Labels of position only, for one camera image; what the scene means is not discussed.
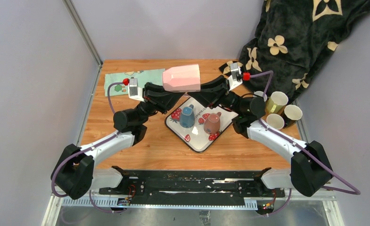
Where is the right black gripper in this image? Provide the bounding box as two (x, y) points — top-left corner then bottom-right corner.
(187, 75), (243, 116)

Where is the light pink faceted mug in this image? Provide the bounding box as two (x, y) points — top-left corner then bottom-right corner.
(162, 64), (201, 92)

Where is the blue dotted mug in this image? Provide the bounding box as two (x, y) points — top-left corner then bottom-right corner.
(180, 105), (195, 128)

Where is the yellow-green faceted mug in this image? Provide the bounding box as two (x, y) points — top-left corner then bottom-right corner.
(265, 91), (288, 114)

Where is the pink tall mug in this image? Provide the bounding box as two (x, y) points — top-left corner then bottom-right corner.
(266, 113), (285, 130)

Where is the black glossy mug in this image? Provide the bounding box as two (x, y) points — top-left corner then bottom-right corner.
(280, 105), (303, 128)

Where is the grey-blue small mug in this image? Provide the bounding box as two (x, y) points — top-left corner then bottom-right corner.
(253, 91), (268, 102)

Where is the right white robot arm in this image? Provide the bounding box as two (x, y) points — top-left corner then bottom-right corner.
(188, 76), (333, 197)

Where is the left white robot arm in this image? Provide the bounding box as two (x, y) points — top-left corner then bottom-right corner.
(50, 78), (187, 200)

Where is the dusty pink faceted mug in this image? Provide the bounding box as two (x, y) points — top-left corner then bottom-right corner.
(203, 112), (222, 134)

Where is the mint green printed cloth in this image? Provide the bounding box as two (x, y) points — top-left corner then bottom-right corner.
(104, 68), (167, 97)

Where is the strawberry print white tray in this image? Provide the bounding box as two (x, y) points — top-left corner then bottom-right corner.
(165, 97), (237, 153)

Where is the black floral plush blanket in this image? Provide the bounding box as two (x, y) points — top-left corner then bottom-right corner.
(236, 0), (370, 102)

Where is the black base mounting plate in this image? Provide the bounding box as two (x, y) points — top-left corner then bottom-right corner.
(97, 170), (285, 207)

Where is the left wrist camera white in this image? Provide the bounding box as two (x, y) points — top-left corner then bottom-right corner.
(128, 78), (145, 102)

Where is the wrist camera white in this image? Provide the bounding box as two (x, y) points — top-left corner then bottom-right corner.
(227, 63), (243, 91)
(128, 78), (145, 102)

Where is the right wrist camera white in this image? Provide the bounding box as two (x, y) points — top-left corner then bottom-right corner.
(227, 63), (243, 91)

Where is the aluminium frame post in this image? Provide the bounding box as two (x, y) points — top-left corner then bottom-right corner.
(62, 0), (103, 68)

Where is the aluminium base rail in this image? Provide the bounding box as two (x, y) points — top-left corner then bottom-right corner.
(44, 174), (345, 226)

